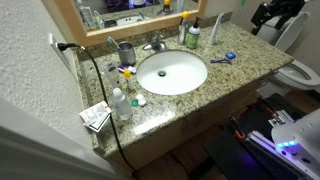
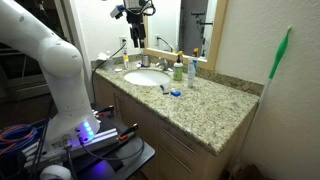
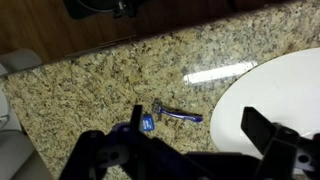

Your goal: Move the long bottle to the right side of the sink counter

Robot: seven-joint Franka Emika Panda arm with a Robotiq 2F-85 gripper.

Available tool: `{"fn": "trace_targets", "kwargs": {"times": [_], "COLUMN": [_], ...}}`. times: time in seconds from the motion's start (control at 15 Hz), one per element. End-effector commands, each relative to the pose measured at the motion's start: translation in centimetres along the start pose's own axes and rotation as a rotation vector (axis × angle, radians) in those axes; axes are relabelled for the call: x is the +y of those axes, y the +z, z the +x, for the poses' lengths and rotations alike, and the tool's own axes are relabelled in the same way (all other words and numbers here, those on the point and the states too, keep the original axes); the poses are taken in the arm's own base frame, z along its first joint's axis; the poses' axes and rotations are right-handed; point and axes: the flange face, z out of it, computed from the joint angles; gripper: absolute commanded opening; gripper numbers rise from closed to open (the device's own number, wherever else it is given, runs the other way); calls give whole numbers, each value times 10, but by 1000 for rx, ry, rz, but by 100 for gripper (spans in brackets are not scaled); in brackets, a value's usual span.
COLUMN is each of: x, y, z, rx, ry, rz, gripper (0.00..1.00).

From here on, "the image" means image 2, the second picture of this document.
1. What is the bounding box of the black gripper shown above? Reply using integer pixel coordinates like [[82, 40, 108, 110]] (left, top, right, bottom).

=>
[[124, 0, 156, 48]]

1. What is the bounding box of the red black clamp front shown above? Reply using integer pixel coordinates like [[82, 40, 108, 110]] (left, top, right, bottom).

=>
[[118, 123, 139, 141]]

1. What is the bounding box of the wooden vanity cabinet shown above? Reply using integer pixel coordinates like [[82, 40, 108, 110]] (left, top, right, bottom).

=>
[[94, 71, 258, 180]]

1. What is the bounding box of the chrome faucet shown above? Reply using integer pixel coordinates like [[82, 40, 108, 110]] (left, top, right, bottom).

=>
[[156, 57, 173, 72]]

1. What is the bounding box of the wood framed mirror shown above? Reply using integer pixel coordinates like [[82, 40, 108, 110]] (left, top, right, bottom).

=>
[[144, 0, 228, 70]]

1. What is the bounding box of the black cart table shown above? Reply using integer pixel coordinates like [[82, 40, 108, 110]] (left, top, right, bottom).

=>
[[71, 103, 156, 180]]

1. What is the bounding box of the tall white tube bottle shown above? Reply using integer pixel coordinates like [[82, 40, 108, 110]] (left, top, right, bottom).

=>
[[187, 56, 197, 87]]

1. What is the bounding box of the green soap pump bottle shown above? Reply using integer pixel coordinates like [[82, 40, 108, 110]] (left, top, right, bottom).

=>
[[173, 51, 183, 81]]

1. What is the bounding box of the green white broom handle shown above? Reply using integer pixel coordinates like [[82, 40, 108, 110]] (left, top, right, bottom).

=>
[[231, 26, 292, 169]]

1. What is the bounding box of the clear plastic bottle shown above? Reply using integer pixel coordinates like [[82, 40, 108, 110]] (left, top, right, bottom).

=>
[[105, 51, 114, 71]]

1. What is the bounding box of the metal cup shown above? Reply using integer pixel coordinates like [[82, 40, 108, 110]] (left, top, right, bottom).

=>
[[142, 54, 151, 67]]

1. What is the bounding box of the red black clamp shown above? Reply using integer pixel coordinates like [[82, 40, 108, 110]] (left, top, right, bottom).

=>
[[118, 123, 139, 141], [94, 105, 114, 117]]

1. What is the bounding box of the dark razor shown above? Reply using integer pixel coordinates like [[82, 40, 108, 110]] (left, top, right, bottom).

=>
[[160, 85, 169, 94]]

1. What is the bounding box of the small yellow white bottle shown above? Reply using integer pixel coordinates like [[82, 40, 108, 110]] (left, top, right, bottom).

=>
[[123, 50, 129, 69]]

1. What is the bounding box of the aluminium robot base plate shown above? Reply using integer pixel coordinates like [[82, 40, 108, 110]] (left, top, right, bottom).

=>
[[22, 128, 118, 169]]

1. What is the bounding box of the wall power outlet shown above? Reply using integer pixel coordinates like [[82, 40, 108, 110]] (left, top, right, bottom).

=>
[[119, 36, 127, 49]]

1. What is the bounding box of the white tissue paper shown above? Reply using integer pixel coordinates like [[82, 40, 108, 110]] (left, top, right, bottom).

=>
[[97, 52, 107, 60]]

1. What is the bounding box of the white oval sink basin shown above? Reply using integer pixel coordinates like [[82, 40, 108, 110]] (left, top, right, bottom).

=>
[[124, 69, 171, 86]]

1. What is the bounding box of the black power cord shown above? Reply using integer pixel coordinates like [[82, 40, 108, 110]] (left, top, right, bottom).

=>
[[91, 39, 128, 104]]

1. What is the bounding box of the red black clamp rear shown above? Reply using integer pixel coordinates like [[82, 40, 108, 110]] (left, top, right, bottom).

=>
[[94, 105, 114, 117]]

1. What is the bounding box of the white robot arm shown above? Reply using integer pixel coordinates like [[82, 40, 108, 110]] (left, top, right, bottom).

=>
[[0, 0, 100, 148]]

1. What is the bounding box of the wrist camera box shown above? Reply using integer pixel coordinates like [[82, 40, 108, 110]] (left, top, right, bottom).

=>
[[110, 5, 125, 19]]

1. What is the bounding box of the blue small box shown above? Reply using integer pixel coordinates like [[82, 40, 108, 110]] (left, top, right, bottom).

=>
[[170, 90, 181, 97]]

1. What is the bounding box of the white tape roll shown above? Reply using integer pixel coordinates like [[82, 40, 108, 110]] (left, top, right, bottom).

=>
[[40, 165, 72, 180]]

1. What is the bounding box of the blue red cable coil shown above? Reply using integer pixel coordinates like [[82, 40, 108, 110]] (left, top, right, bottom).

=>
[[0, 118, 49, 158]]

